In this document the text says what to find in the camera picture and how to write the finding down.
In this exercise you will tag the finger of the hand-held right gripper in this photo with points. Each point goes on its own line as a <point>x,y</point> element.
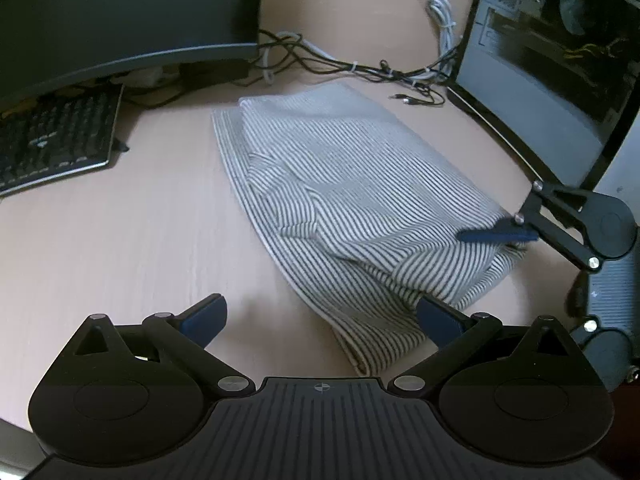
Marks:
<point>495,236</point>
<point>574,297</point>

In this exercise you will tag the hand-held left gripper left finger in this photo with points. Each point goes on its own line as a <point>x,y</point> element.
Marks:
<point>205,317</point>

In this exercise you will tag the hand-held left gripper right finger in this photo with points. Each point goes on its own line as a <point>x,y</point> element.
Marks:
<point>442,322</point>

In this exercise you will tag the striped knit shirt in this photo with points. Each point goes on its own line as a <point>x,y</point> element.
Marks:
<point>350,175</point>

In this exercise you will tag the black computer case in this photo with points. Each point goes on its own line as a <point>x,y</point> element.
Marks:
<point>540,75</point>

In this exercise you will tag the black keyboard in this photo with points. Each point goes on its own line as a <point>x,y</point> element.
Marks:
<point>55,135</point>

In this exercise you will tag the black curved monitor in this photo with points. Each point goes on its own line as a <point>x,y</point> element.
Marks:
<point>125,10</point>

